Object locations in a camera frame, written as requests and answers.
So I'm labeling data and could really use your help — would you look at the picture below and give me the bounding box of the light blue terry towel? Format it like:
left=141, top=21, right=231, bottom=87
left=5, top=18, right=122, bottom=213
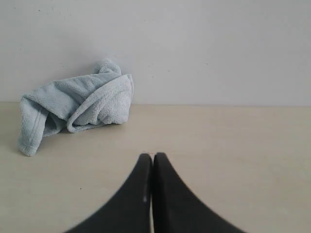
left=18, top=60, right=134, bottom=156

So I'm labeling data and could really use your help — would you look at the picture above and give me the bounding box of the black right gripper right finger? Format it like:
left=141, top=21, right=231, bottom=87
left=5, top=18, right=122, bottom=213
left=153, top=152, right=244, bottom=233

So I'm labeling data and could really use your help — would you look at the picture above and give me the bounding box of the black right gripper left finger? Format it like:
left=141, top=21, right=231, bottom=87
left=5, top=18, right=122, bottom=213
left=67, top=153, right=152, bottom=233

